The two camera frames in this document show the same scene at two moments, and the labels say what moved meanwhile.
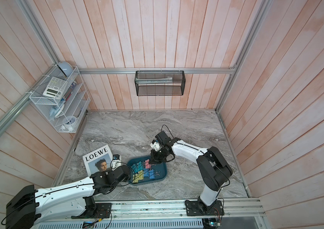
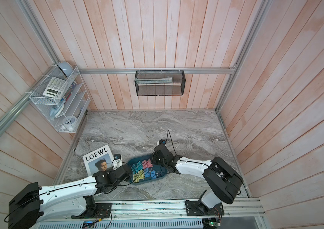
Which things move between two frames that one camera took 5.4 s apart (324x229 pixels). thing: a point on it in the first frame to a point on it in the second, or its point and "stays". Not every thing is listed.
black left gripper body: x=114 y=186 stays
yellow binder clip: x=141 y=175 stays
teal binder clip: x=135 y=168 stays
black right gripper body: x=160 y=153 to x=156 y=160
